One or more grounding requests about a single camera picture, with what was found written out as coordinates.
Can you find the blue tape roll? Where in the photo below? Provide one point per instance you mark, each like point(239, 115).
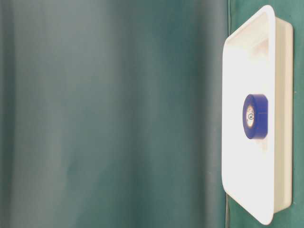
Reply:
point(255, 116)

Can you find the white plastic case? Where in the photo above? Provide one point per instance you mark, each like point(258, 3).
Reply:
point(258, 59)

